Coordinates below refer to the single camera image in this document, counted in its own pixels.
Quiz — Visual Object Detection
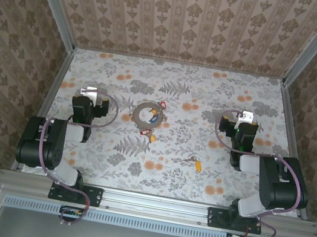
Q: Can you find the large brown toothed keyring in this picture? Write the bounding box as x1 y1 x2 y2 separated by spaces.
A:
127 96 172 133

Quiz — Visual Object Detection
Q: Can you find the silver key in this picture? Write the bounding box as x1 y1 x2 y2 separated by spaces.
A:
182 154 199 166

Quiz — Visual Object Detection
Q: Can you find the floral patterned table cover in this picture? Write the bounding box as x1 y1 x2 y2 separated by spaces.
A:
18 37 317 221

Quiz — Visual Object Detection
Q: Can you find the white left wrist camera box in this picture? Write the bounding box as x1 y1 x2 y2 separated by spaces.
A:
78 84 100 105

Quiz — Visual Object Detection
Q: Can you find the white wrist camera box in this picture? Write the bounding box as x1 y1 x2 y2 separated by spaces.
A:
237 109 255 125
78 84 100 105

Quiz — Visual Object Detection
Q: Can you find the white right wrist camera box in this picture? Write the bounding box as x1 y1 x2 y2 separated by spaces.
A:
237 109 255 125

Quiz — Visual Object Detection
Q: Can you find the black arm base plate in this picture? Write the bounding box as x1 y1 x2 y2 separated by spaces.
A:
205 206 265 236
48 179 104 209

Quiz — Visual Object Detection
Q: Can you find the aluminium mounting rail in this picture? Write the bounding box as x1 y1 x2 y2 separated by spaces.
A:
0 166 317 237

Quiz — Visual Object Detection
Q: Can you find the grey slotted cable duct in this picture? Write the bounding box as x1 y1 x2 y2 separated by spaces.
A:
3 193 230 237

